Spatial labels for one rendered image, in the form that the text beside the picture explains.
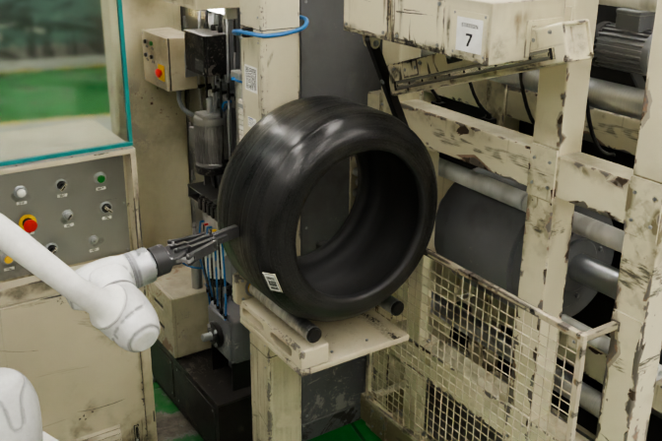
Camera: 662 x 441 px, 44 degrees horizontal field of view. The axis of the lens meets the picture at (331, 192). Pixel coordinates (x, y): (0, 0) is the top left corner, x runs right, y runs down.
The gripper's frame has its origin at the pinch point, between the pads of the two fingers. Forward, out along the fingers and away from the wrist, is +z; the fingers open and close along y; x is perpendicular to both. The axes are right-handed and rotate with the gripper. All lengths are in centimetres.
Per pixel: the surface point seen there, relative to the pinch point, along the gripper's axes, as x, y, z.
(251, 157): -16.4, 3.7, 12.5
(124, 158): -3, 66, -2
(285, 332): 35.2, -0.2, 11.9
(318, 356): 38.9, -11.6, 15.2
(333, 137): -20.8, -11.4, 28.3
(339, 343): 43, -5, 26
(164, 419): 120, 97, -2
